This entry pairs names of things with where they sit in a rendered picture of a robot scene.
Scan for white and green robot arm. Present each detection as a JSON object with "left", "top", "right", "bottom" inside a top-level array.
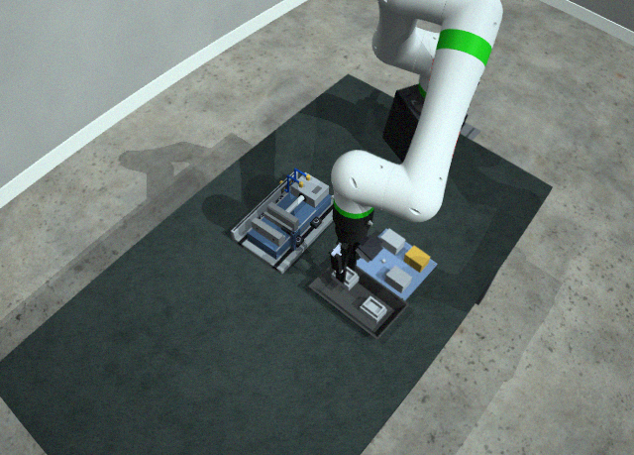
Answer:
[{"left": 331, "top": 0, "right": 502, "bottom": 233}]

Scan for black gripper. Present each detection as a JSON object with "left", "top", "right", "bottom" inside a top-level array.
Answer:
[{"left": 329, "top": 225, "right": 370, "bottom": 283}]

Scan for yellow block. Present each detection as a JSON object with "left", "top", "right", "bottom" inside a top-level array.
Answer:
[{"left": 403, "top": 246, "right": 430, "bottom": 273}]

